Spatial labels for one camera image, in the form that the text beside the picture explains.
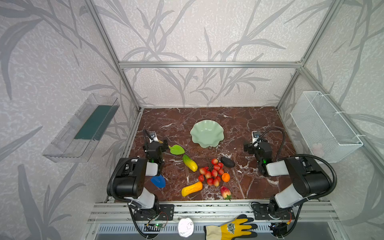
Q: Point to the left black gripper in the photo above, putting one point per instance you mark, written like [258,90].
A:
[154,143]

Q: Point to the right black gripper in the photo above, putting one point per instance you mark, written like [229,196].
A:
[252,147]

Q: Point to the dark fake avocado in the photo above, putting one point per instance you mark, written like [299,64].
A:
[227,162]

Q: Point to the green yellow fake mango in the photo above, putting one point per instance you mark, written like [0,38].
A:
[190,163]

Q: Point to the small orange fake tangerine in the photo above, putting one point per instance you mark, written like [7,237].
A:
[226,177]

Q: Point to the red green fake peach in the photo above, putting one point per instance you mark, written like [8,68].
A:
[226,193]

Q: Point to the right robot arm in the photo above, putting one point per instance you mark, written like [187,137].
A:
[311,176]

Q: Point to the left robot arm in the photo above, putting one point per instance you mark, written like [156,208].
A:
[127,182]

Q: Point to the yellow orange fake papaya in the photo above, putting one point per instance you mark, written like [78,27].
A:
[192,189]

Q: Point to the light green scalloped fruit bowl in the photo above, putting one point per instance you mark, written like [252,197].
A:
[207,133]

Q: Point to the green toy shovel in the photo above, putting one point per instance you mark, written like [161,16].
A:
[176,150]

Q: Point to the blue toy shovel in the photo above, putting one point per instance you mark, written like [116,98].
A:
[159,181]

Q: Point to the yellow black work glove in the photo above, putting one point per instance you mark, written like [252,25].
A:
[241,227]

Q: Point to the white round tape roll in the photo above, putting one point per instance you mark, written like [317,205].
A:
[186,227]

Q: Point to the white wire mesh basket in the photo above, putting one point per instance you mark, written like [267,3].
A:
[323,128]

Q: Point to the clear plastic wall bin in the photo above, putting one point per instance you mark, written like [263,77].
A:
[79,138]

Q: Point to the aluminium front rail frame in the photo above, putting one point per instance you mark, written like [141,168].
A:
[317,221]

